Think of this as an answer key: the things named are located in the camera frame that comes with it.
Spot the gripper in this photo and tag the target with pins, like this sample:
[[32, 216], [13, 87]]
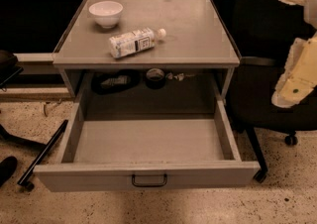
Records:
[[311, 11]]

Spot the clear plastic bottle white cap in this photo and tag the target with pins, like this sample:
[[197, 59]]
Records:
[[135, 41]]

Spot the grey metal drawer cabinet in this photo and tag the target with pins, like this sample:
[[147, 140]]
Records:
[[195, 38]]

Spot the open grey top drawer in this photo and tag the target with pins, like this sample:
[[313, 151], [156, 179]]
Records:
[[181, 130]]

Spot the black pouch in drawer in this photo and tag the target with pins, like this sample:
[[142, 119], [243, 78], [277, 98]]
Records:
[[108, 83]]

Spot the black office chair right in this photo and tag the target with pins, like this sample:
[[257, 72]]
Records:
[[263, 31]]

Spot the black cabinet foot bar right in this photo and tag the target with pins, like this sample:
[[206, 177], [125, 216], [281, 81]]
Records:
[[261, 174]]

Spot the black cabinet foot bar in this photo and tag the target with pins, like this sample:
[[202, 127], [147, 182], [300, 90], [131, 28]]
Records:
[[24, 181], [261, 174]]

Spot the black tape roll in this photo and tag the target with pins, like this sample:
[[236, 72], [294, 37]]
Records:
[[155, 78]]

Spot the white ceramic bowl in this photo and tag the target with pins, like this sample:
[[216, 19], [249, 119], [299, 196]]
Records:
[[106, 14]]

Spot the black chair left edge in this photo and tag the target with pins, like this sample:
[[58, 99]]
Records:
[[8, 70]]

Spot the black cabinet foot bar left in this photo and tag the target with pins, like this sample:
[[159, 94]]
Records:
[[24, 181]]

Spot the black shoe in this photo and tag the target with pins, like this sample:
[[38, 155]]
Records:
[[7, 168]]

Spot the black drawer handle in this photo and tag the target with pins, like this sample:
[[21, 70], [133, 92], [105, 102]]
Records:
[[149, 181]]

